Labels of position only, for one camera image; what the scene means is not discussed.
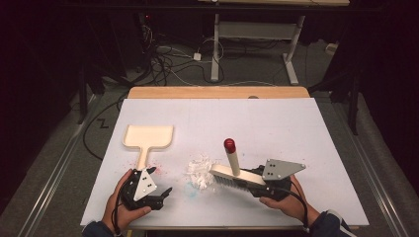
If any dark metal stand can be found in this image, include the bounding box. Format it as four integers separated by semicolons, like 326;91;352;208
77;63;89;125
349;73;361;136

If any white table frame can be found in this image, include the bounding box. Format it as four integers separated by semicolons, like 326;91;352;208
197;0;351;86

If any person's left hand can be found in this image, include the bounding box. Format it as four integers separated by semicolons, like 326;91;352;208
101;169;153;233

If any person's right hand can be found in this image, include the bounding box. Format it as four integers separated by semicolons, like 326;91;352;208
259;175;321;227

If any cream brush with red-tipped handle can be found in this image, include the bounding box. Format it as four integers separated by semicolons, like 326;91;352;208
209;137;267;193

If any long black floor cable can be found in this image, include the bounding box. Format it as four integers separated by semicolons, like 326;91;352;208
82;92;130;162

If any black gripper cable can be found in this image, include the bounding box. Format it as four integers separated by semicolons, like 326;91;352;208
276;185;311;230
111;183;133;236

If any tangle of floor cables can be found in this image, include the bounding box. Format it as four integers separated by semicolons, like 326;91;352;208
140;13;225;87

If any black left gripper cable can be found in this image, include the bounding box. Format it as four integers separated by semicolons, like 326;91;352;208
111;183;133;236

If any metal floor rail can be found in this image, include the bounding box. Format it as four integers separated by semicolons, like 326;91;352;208
330;98;411;237
17;93;104;237

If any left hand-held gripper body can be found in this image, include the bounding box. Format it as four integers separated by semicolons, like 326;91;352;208
120;167;164;212

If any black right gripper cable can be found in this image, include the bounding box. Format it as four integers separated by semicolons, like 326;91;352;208
276;185;311;230

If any pile of white paper scraps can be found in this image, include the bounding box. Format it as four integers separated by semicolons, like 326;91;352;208
185;153;220;192

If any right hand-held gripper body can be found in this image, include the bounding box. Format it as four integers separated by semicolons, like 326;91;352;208
249;158;307;202

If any white table cover sheet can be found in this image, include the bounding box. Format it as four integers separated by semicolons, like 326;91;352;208
80;97;371;228

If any cream plastic dustpan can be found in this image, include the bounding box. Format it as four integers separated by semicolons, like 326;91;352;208
122;123;175;173

